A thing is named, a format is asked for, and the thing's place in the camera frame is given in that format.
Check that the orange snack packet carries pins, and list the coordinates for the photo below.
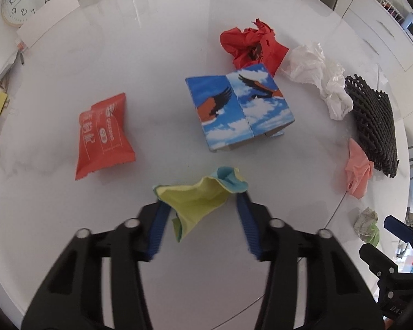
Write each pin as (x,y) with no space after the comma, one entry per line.
(103,137)

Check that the yellow binder clip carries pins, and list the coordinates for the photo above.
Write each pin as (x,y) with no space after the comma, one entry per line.
(0,103)

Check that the black foam net sleeve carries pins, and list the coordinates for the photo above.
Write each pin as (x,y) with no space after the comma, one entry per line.
(375,123)

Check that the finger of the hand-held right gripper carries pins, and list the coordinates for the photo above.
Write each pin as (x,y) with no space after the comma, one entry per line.
(375,257)
(395,225)

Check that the white paper sheet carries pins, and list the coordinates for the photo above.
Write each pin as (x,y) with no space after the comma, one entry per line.
(7,68)

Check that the green crumpled paper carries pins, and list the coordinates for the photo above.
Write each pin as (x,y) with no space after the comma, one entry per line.
(366,225)

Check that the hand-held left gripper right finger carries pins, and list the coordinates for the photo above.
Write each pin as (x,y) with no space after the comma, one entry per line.
(247,227)

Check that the white plastic bag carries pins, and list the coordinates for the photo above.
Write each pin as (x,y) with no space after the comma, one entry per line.
(316,68)

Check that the small pink bottle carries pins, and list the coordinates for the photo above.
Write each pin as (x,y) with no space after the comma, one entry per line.
(19,45)

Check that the blue eagle print box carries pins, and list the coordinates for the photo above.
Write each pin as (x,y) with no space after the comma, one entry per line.
(241,110)

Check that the white spice rack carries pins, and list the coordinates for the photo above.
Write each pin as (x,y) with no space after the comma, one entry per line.
(390,7)

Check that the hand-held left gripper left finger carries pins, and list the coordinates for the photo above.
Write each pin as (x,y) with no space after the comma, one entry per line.
(158,227)

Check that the black pen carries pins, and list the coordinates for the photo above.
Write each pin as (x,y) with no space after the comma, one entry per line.
(21,58)

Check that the red paper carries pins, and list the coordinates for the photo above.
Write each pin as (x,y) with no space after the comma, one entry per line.
(241,44)

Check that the white folded card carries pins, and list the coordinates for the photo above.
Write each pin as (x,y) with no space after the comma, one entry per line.
(48,17)

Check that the white drawer cabinet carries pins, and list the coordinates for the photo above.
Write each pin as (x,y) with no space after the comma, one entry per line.
(375,31)

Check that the yellow paper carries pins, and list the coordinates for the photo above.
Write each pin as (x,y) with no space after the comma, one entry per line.
(196,196)

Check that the pink crumpled paper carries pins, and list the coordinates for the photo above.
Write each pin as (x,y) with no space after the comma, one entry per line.
(358,172)

